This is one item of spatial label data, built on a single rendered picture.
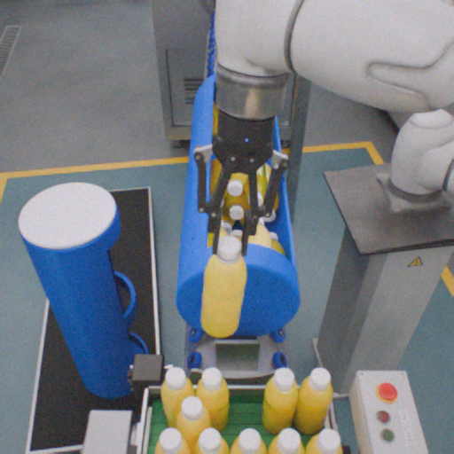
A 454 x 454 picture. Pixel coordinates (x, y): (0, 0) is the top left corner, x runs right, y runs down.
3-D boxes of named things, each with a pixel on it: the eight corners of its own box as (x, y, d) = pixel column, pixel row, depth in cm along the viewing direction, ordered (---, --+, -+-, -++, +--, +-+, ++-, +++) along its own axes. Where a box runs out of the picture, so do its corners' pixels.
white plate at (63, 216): (46, 262, 128) (48, 265, 129) (134, 215, 142) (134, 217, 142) (2, 209, 143) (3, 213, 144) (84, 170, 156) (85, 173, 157)
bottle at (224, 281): (246, 324, 91) (259, 254, 78) (217, 345, 87) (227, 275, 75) (221, 301, 95) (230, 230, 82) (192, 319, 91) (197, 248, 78)
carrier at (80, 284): (105, 413, 191) (163, 370, 204) (47, 267, 129) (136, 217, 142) (68, 364, 206) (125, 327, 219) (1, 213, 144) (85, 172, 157)
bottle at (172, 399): (200, 409, 114) (198, 369, 101) (191, 438, 109) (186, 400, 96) (172, 402, 115) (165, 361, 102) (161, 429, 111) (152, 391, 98)
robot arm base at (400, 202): (426, 164, 159) (430, 150, 155) (453, 209, 143) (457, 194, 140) (371, 169, 159) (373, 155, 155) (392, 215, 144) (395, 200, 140)
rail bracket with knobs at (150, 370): (176, 375, 121) (172, 353, 113) (173, 403, 116) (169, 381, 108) (136, 375, 121) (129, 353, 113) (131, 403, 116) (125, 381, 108)
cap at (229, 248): (246, 254, 78) (246, 246, 77) (227, 265, 76) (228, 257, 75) (229, 240, 80) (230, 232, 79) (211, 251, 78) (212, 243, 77)
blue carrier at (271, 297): (274, 137, 183) (275, 66, 163) (297, 339, 121) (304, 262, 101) (198, 140, 184) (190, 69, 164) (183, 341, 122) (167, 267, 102)
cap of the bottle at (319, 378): (309, 388, 98) (310, 384, 97) (309, 371, 101) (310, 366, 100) (329, 390, 98) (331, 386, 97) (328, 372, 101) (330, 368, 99)
